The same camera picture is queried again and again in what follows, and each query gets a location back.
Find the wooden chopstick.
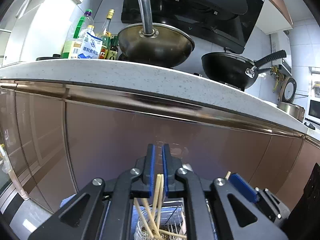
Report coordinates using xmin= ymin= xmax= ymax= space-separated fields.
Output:
xmin=225 ymin=171 xmax=231 ymax=180
xmin=156 ymin=174 xmax=164 ymax=229
xmin=152 ymin=174 xmax=163 ymax=217
xmin=151 ymin=229 xmax=187 ymax=239
xmin=133 ymin=198 xmax=162 ymax=239

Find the blue towel mat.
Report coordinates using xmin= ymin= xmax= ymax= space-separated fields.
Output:
xmin=60 ymin=194 xmax=75 ymax=208

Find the pink white ceramic spoon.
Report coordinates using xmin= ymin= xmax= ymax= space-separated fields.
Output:
xmin=182 ymin=163 xmax=193 ymax=172

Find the black wok with lid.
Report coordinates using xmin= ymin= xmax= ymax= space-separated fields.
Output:
xmin=201 ymin=48 xmax=286 ymax=91

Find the small dark sauce bottle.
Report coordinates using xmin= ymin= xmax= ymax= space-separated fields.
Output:
xmin=106 ymin=36 xmax=118 ymax=60

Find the blue white salt bag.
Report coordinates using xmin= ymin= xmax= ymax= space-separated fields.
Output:
xmin=68 ymin=32 xmax=103 ymax=59

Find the white storage box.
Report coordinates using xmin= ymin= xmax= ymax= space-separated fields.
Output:
xmin=1 ymin=0 xmax=83 ymax=67

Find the black range hood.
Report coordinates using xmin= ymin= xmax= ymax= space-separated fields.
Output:
xmin=121 ymin=0 xmax=266 ymax=55

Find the white water heater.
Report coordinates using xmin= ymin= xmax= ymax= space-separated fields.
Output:
xmin=269 ymin=31 xmax=293 ymax=73

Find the bronze wok with handle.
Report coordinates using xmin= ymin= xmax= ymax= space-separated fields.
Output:
xmin=118 ymin=0 xmax=195 ymax=68

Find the rice cooker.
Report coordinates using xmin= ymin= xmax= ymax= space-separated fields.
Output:
xmin=277 ymin=76 xmax=305 ymax=122

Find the clear utensil holder with rack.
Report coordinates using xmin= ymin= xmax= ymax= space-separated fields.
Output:
xmin=131 ymin=200 xmax=187 ymax=239

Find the white microwave oven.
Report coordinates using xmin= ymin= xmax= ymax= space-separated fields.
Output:
xmin=305 ymin=96 xmax=320 ymax=125

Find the yellow cap glass bottle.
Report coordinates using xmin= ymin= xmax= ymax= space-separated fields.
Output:
xmin=98 ymin=9 xmax=114 ymax=59

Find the green cap oil bottle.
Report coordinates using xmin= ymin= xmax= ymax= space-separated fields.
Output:
xmin=61 ymin=9 xmax=94 ymax=59

